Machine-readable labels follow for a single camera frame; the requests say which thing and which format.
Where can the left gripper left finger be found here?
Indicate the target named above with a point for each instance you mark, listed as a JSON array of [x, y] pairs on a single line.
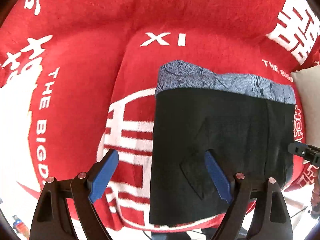
[[52, 219]]

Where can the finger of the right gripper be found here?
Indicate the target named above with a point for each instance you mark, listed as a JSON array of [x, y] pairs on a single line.
[[307, 152]]

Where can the black pants with patterned waistband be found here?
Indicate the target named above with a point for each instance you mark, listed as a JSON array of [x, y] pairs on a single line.
[[245, 121]]

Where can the plastic bottle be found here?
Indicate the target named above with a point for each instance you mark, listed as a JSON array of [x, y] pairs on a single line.
[[20, 227]]

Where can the cream pillow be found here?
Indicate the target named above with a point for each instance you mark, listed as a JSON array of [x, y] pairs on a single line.
[[307, 82]]

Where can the red blanket with white characters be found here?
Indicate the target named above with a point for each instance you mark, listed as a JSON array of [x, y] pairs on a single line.
[[78, 77]]

